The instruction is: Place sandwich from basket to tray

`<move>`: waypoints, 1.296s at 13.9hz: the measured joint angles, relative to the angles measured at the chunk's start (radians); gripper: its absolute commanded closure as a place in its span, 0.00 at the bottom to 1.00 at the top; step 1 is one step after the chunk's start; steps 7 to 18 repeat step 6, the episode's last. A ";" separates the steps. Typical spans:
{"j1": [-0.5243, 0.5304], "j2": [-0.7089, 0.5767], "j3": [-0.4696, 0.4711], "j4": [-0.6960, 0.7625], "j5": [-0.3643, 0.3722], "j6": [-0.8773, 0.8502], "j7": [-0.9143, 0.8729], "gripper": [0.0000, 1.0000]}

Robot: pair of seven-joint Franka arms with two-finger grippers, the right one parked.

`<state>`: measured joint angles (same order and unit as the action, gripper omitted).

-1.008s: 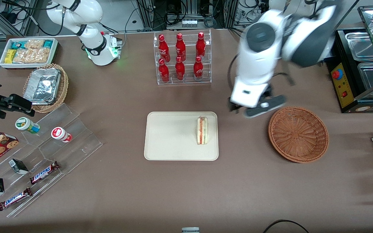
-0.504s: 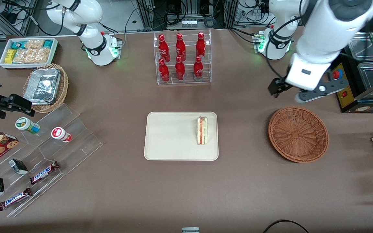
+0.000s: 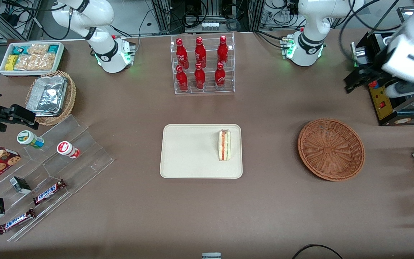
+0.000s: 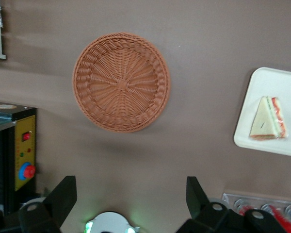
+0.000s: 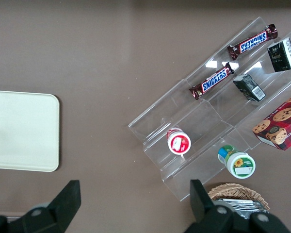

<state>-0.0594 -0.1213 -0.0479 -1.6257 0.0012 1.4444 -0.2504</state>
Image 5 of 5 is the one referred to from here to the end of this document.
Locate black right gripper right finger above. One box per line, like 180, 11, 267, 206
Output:
184, 179, 236, 233

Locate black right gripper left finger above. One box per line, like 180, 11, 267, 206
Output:
7, 180, 82, 233

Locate light wicker basket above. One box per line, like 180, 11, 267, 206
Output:
207, 183, 270, 212

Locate cream plastic tray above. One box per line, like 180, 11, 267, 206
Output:
0, 89, 61, 173

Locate stacked aluminium foil trays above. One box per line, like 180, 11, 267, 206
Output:
212, 197, 268, 219

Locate green lid yogurt cup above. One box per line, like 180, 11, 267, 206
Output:
217, 145, 256, 180

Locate red lid yogurt cup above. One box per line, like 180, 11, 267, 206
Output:
166, 126, 192, 155

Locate clear acrylic stepped stand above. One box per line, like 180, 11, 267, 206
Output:
127, 16, 291, 202

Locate red tartan cookie box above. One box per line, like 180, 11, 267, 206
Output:
252, 89, 291, 152

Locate Snickers chocolate bar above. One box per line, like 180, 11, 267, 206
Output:
188, 61, 235, 101
226, 23, 279, 62

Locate small dark green box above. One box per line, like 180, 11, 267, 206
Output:
267, 36, 291, 73
232, 73, 267, 102

